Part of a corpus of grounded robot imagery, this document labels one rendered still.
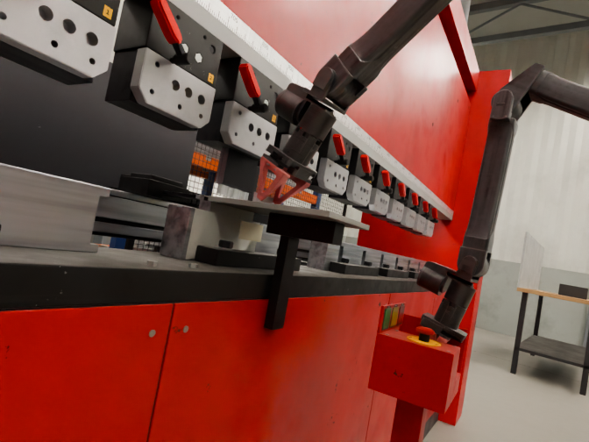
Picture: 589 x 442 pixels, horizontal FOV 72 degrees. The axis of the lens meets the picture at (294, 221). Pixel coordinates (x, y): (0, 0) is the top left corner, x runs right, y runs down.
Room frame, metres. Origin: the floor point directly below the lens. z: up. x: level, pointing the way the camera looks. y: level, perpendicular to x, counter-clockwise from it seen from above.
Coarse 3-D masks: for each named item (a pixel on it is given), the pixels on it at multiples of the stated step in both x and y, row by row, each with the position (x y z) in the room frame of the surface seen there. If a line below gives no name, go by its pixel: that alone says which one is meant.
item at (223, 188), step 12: (228, 156) 0.81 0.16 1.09; (240, 156) 0.84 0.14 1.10; (228, 168) 0.82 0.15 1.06; (240, 168) 0.85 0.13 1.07; (252, 168) 0.88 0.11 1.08; (216, 180) 0.82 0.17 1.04; (228, 180) 0.82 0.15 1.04; (240, 180) 0.85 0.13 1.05; (252, 180) 0.89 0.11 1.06; (216, 192) 0.82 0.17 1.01; (228, 192) 0.84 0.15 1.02; (240, 192) 0.87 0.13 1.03
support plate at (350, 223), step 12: (228, 204) 0.78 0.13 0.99; (240, 204) 0.73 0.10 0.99; (252, 204) 0.71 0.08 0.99; (264, 204) 0.70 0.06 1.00; (276, 204) 0.69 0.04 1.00; (300, 216) 0.73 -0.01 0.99; (312, 216) 0.68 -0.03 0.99; (324, 216) 0.64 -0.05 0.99; (336, 216) 0.66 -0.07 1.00; (360, 228) 0.77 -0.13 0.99
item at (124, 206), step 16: (112, 192) 0.88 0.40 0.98; (112, 208) 0.88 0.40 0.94; (128, 208) 0.92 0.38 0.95; (144, 208) 0.95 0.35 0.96; (160, 208) 0.99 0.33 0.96; (96, 224) 0.86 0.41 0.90; (112, 224) 0.89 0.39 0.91; (128, 224) 0.94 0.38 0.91; (144, 224) 0.96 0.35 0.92; (160, 224) 1.00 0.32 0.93; (160, 240) 1.02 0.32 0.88; (304, 240) 1.61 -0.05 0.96; (304, 256) 1.63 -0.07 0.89
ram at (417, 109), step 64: (192, 0) 0.64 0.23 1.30; (256, 0) 0.76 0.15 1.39; (320, 0) 0.95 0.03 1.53; (384, 0) 1.26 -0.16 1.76; (256, 64) 0.79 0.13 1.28; (320, 64) 0.99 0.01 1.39; (448, 64) 2.03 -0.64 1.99; (384, 128) 1.42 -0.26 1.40; (448, 128) 2.22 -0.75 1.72; (448, 192) 2.45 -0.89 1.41
